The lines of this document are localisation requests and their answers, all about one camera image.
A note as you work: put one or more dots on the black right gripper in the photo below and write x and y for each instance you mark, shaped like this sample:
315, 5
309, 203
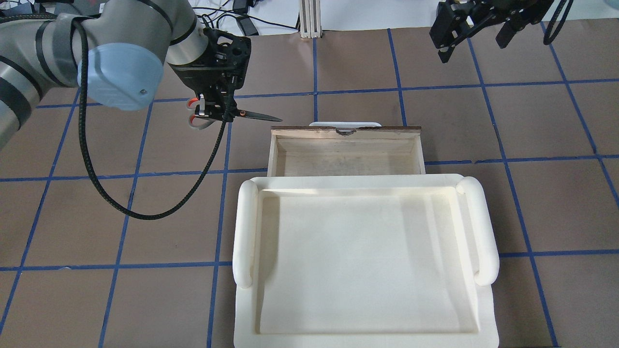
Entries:
485, 9

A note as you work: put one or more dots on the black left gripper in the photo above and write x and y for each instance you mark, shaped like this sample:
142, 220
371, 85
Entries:
189, 79

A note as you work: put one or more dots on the grey orange handled scissors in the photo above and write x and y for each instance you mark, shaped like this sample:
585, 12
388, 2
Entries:
205, 113

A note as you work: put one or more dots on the dark wooden drawer box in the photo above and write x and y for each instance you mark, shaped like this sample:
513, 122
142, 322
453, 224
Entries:
346, 151

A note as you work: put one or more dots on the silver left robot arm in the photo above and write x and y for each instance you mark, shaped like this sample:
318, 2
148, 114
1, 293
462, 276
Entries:
118, 57

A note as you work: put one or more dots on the black power brick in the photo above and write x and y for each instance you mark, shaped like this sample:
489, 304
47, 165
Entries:
247, 26

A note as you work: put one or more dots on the white plastic tray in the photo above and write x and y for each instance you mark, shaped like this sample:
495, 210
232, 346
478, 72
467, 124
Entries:
390, 261

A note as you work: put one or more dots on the white drawer handle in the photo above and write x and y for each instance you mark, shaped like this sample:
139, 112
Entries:
345, 125

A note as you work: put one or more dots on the aluminium frame post left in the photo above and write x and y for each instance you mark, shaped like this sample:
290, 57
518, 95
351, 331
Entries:
310, 19

